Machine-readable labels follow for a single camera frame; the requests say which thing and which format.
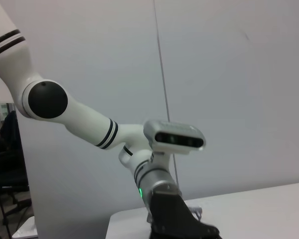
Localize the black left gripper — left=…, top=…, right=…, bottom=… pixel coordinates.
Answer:
left=147, top=188, right=224, bottom=239

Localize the black office chair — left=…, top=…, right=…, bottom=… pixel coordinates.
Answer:
left=0, top=109, right=32, bottom=226

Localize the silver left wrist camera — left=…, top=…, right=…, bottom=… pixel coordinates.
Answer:
left=143, top=119, right=207, bottom=155

